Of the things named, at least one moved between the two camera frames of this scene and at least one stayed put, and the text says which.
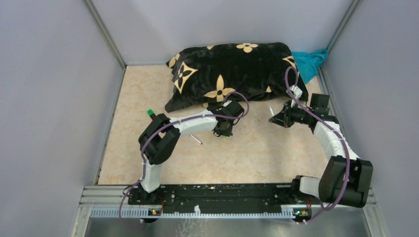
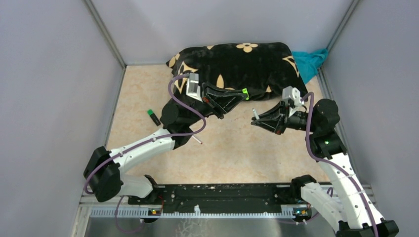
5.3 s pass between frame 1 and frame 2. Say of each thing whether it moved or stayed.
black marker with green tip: stayed
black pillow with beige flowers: stayed
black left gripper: moved
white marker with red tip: stayed
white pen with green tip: moved
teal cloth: stayed
